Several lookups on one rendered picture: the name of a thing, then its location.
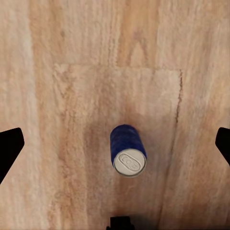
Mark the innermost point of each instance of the can of soda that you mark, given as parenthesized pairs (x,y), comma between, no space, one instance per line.
(128,155)

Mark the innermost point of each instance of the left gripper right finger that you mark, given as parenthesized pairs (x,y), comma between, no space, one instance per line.
(223,142)

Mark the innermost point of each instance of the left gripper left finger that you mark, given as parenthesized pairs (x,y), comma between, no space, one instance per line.
(11,143)

